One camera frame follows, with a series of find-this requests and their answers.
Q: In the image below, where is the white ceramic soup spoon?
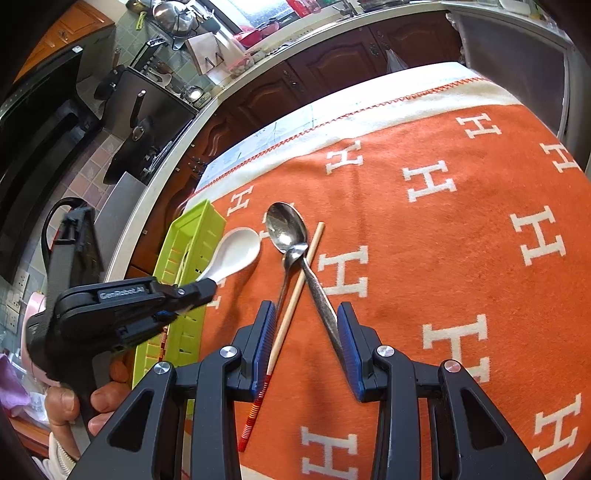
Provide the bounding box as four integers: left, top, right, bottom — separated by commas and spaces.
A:
197, 227, 260, 286

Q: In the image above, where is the beige chopstick red striped end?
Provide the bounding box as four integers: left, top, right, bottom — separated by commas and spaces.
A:
238, 221, 325, 452

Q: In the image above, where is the large steel spoon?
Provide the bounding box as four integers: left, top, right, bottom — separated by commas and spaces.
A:
266, 202, 345, 366

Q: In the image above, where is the small steel spoon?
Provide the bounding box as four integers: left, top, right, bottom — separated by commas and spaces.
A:
276, 243, 308, 318

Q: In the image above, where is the person's left hand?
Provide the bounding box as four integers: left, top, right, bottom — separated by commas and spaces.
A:
44, 357, 136, 462

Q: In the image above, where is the green plastic utensil tray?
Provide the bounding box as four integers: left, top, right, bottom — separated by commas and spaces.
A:
132, 199, 228, 418

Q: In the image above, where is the steel range hood panel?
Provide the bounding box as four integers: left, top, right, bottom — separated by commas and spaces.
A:
94, 172, 145, 271

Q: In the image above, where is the orange H-pattern blanket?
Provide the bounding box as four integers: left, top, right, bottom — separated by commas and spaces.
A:
190, 63, 590, 479

